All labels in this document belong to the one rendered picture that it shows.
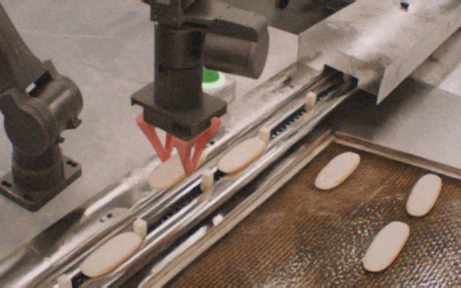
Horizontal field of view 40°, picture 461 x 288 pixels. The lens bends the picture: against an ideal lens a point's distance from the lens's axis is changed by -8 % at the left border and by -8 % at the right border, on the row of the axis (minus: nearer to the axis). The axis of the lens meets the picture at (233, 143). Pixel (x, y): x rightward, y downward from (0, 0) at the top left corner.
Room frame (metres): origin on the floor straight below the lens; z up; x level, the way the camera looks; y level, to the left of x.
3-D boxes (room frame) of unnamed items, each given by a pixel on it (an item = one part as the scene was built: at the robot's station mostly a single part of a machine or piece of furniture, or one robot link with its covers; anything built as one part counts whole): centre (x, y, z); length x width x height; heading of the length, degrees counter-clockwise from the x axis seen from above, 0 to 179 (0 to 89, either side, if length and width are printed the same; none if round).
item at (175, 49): (0.68, 0.07, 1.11); 0.07 x 0.06 x 0.07; 73
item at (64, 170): (0.75, 0.29, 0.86); 0.12 x 0.09 x 0.08; 152
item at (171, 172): (0.68, 0.07, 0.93); 0.10 x 0.04 x 0.01; 147
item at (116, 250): (0.59, 0.14, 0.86); 0.10 x 0.04 x 0.01; 146
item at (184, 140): (0.68, 0.06, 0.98); 0.07 x 0.07 x 0.09; 57
